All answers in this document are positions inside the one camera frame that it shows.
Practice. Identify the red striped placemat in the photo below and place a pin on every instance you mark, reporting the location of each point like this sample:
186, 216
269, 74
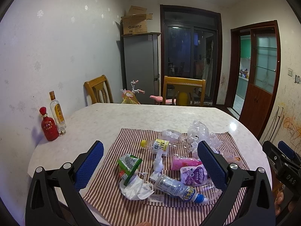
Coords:
105, 195

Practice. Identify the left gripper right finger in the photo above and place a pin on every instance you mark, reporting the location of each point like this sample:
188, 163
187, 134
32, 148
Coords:
257, 206

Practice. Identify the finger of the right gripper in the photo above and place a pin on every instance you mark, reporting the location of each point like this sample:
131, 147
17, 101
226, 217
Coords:
287, 150

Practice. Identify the dark sliding balcony door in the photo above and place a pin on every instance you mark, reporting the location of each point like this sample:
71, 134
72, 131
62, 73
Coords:
191, 46

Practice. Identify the Galanz cardboard box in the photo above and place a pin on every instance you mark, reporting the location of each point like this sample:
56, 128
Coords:
135, 21

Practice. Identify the crushed clear plastic bottle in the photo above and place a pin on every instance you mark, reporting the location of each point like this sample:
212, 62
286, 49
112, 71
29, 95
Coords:
172, 136

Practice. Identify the clear glass liquor bottle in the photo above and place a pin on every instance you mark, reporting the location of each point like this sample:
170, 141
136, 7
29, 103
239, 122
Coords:
57, 113

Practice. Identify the white tissue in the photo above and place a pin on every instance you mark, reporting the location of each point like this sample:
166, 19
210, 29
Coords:
157, 166

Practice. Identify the purple grape jelly pouch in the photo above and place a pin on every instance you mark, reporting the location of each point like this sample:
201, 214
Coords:
194, 175

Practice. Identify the person right hand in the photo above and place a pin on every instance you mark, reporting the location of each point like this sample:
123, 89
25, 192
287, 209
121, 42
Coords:
279, 199

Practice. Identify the brown wooden kitchen door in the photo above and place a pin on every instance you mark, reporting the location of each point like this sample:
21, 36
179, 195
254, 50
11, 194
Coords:
259, 45

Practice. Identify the blue cap plastic bottle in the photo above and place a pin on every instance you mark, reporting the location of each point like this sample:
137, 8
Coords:
175, 188

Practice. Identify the pink children bicycle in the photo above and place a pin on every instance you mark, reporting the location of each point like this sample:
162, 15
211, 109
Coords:
158, 99

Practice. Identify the wooden chair far side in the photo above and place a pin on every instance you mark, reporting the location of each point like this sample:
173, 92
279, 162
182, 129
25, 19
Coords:
186, 92

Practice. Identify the pink yogurt bottle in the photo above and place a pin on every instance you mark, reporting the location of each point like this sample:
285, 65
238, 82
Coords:
179, 162

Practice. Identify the clear plastic bag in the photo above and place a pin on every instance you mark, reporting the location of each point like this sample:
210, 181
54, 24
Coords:
198, 132

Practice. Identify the green snack wrapper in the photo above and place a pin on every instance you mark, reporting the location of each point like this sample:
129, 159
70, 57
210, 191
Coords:
128, 167

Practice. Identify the red ceramic liquor bottle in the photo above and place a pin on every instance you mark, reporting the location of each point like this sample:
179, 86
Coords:
48, 125

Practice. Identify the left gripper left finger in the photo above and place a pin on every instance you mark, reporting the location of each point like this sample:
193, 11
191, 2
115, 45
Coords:
43, 207

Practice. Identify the yellow cap clear bottle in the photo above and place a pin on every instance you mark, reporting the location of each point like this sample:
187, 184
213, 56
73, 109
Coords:
166, 147

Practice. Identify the white face mask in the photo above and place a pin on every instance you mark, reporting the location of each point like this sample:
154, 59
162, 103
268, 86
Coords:
136, 189

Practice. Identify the wooden chair by wall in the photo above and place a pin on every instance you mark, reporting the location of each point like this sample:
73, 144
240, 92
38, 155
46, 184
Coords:
99, 90

